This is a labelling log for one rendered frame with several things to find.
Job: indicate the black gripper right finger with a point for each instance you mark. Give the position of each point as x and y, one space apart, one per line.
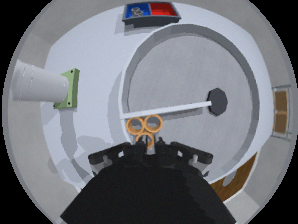
191 156

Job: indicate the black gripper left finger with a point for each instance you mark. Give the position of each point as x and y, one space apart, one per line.
104 158

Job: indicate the bronze bushing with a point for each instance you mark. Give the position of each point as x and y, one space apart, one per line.
131 129
154 129
150 143

